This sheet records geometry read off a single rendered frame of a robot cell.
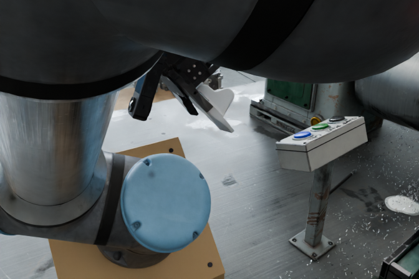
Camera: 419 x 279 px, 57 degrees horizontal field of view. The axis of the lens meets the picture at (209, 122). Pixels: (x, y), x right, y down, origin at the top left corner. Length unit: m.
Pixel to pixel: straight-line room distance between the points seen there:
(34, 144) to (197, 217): 0.27
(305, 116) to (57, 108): 1.03
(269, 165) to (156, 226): 0.67
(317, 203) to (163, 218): 0.40
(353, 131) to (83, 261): 0.51
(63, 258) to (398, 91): 0.80
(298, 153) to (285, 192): 0.35
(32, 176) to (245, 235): 0.61
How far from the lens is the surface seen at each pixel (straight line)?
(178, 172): 0.48
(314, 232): 0.83
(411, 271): 0.72
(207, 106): 0.62
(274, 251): 0.85
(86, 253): 0.68
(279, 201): 0.97
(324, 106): 1.14
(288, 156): 0.68
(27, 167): 0.31
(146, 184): 0.46
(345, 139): 0.73
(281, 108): 1.25
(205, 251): 0.72
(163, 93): 3.24
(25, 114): 0.22
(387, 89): 1.04
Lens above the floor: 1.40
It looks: 27 degrees down
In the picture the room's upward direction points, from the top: straight up
